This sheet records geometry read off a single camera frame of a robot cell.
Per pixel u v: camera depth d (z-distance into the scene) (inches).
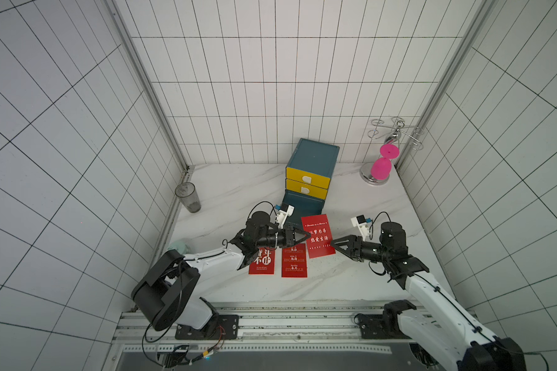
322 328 29.2
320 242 29.8
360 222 29.1
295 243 28.2
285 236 27.2
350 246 27.1
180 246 32.3
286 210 29.2
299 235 29.8
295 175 35.5
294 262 34.5
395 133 36.8
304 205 39.3
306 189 37.3
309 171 35.2
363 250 27.0
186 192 37.9
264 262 34.4
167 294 16.8
